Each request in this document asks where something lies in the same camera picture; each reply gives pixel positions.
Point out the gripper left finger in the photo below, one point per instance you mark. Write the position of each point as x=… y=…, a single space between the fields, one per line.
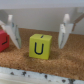
x=13 y=31

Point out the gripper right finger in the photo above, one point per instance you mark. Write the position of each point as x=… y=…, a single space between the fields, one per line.
x=64 y=31

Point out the yellow block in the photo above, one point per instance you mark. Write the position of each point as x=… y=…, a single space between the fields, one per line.
x=40 y=46

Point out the pink block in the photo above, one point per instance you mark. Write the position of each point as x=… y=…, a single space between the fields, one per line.
x=3 y=41

